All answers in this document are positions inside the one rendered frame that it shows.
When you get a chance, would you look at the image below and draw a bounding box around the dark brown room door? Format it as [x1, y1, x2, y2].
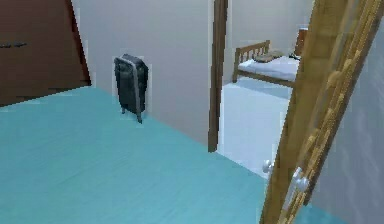
[0, 0, 92, 108]

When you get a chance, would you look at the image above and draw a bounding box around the light wooden room door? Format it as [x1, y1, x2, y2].
[259, 0, 384, 224]

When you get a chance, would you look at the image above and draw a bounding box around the wooden bed with white mattress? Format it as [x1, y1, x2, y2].
[232, 39, 301, 89]

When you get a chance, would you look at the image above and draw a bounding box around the reddish brown nightstand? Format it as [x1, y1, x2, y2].
[294, 27, 309, 57]

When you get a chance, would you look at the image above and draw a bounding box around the olive pillow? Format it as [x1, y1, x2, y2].
[253, 49, 285, 64]

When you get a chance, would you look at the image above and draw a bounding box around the black door handle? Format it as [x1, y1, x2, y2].
[0, 41, 28, 49]

